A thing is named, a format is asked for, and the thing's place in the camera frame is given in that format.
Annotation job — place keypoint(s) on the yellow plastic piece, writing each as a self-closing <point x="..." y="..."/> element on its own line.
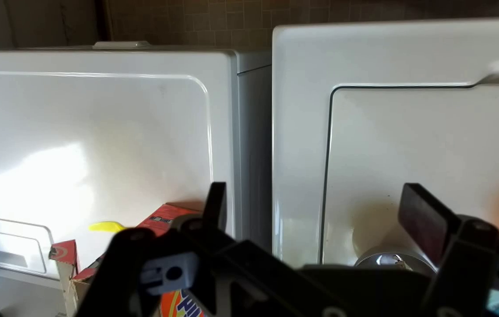
<point x="106" y="226"/>

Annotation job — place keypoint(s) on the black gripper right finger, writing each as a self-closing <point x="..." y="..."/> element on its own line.
<point x="427" y="221"/>

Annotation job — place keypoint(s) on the white washing machine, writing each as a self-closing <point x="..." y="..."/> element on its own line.
<point x="96" y="135"/>

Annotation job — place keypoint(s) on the steel metal bowl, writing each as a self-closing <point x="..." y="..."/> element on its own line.
<point x="394" y="260"/>

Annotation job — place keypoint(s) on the orange Tide detergent box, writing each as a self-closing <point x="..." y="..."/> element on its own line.
<point x="77" y="281"/>

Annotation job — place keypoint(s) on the white dryer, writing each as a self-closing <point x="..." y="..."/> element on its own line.
<point x="362" y="110"/>

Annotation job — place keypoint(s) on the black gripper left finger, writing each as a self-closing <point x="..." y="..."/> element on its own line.
<point x="216" y="207"/>

